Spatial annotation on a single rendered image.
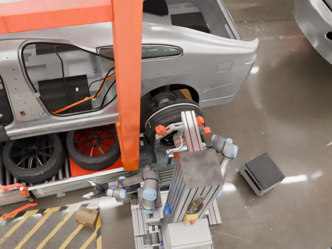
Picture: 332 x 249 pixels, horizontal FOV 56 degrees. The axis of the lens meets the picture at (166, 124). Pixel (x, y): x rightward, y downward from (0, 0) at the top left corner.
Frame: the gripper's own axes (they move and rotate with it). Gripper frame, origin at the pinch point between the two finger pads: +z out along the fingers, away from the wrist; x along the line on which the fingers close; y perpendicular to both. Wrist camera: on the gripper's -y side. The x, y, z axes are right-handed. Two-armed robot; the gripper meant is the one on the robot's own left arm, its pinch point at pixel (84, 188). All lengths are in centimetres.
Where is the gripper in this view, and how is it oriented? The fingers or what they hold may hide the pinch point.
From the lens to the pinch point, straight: 282.1
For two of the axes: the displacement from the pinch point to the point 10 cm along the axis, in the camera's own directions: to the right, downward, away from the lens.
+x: 0.8, -7.7, 6.4
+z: -9.9, -1.2, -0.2
